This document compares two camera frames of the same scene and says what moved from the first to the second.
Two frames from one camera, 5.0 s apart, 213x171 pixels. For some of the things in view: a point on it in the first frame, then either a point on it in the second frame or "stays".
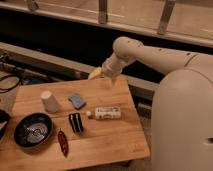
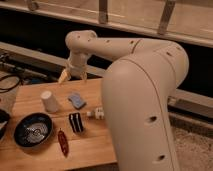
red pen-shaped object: x=63 y=142 stays
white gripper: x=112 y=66 -> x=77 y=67
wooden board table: x=72 y=123 stays
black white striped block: x=76 y=122 stays
